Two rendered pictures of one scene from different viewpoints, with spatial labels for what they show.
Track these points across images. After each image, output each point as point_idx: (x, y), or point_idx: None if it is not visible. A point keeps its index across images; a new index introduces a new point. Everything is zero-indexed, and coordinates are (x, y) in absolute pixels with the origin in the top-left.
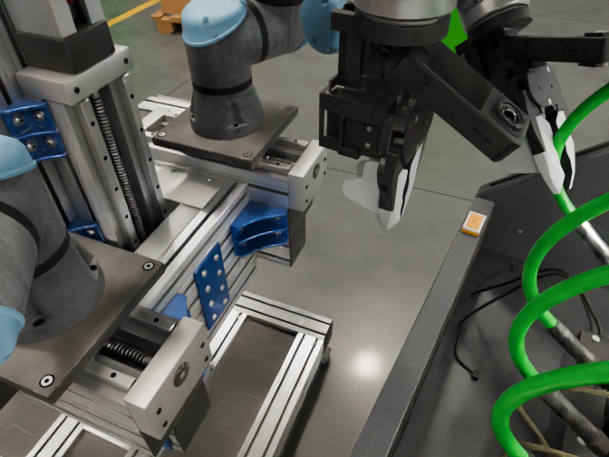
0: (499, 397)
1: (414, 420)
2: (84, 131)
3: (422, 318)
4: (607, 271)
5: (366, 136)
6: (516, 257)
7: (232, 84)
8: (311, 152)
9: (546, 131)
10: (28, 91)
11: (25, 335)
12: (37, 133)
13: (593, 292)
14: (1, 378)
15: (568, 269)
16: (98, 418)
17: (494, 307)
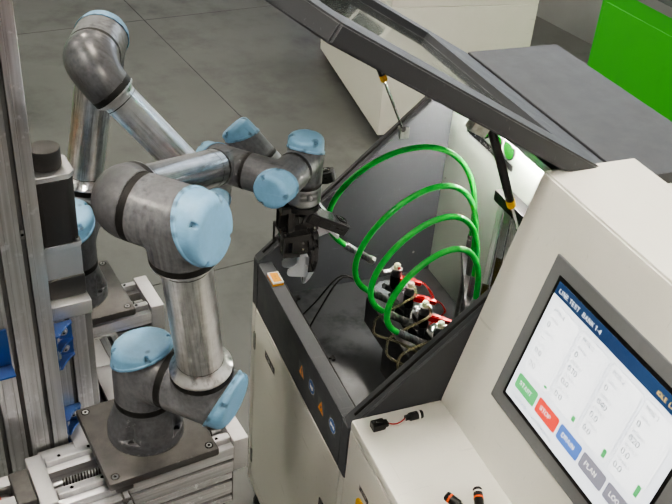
0: (385, 309)
1: None
2: (86, 329)
3: (302, 336)
4: (389, 253)
5: (301, 246)
6: (294, 290)
7: (95, 262)
8: (146, 287)
9: None
10: (55, 318)
11: (176, 437)
12: (66, 343)
13: (344, 287)
14: (185, 461)
15: (325, 281)
16: (197, 493)
17: (310, 323)
